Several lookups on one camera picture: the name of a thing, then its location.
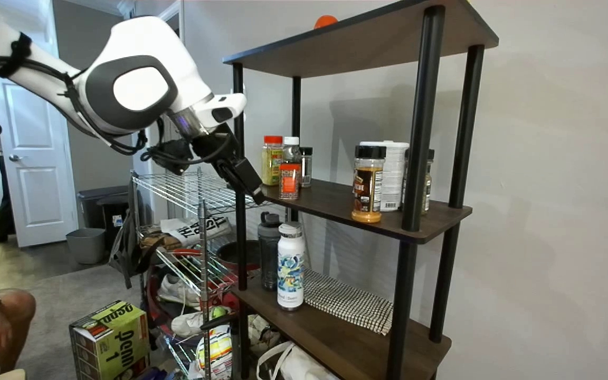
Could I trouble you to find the jar with orange label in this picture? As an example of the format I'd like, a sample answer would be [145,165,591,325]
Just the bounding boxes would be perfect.
[279,160,301,206]

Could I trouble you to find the white mesh shelf mat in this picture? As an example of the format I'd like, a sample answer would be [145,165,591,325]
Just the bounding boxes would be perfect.
[301,271,394,339]

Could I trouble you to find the green drink carton box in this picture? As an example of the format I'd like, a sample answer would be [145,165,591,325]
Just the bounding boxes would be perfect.
[68,299,151,380]

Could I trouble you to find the chrome wire rack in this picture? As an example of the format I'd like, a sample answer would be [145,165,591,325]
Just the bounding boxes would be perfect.
[109,167,249,380]

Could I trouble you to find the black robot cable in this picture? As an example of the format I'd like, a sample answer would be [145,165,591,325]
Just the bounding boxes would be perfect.
[0,32,169,159]

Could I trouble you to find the white plastic bag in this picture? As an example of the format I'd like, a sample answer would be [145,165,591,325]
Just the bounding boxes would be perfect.
[253,340,341,380]

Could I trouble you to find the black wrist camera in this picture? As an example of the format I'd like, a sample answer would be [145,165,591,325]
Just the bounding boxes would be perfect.
[150,137,199,178]

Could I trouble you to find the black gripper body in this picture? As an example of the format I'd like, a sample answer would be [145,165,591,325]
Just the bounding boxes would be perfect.
[197,132,264,197]

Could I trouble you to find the small orange ball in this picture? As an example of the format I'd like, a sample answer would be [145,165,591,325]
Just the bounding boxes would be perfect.
[315,13,340,32]

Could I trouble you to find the black-lid brown spice jar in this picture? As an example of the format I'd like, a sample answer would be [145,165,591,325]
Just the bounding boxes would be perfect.
[350,144,389,227]

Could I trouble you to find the white printed box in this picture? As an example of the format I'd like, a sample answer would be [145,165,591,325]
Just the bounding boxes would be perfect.
[158,213,235,247]

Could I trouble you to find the dark grey tumbler bottle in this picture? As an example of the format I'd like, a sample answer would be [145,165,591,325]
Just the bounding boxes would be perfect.
[255,210,284,294]

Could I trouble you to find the orange-lid jar yellow contents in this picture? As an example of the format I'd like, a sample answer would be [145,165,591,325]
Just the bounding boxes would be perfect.
[260,133,286,191]

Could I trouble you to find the black round bowl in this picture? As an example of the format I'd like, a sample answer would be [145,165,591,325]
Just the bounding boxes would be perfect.
[215,239,264,275]

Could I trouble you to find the white floral water bottle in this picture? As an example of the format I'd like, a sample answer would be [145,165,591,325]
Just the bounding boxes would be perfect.
[275,222,305,312]

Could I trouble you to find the dark wood black-post shelf unit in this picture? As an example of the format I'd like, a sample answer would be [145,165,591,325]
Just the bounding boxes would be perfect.
[222,0,500,380]

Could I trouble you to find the small dark-lid spice jar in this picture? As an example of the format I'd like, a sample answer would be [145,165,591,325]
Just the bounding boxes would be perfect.
[297,147,315,191]

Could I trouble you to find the white panelled door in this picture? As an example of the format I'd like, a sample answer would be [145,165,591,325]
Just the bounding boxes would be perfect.
[0,70,80,249]

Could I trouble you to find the white canister blue label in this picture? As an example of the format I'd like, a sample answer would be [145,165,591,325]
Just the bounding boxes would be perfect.
[359,140,411,213]

